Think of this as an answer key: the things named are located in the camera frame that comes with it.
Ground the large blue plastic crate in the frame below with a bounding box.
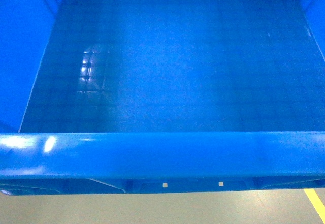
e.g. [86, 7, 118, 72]
[1, 0, 324, 196]

